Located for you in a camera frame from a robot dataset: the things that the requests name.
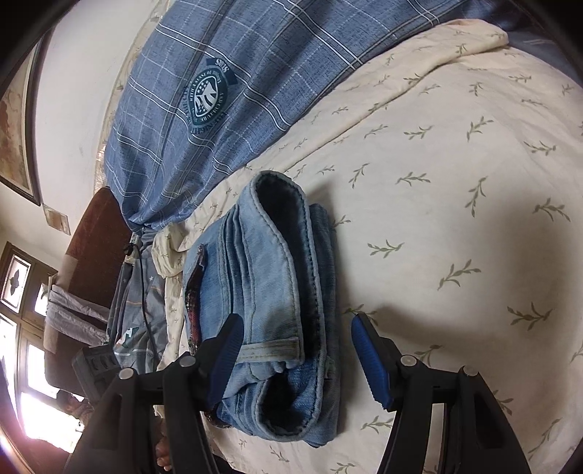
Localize framed wall map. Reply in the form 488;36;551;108
1;29;54;205

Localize wooden framed window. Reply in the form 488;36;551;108
1;242;56;415

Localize light blue denim jeans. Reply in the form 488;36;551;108
183;171;341;447

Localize cream leaf-print quilt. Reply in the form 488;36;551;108
153;20;582;473

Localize dark brown headboard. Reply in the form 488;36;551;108
43;188;130;395

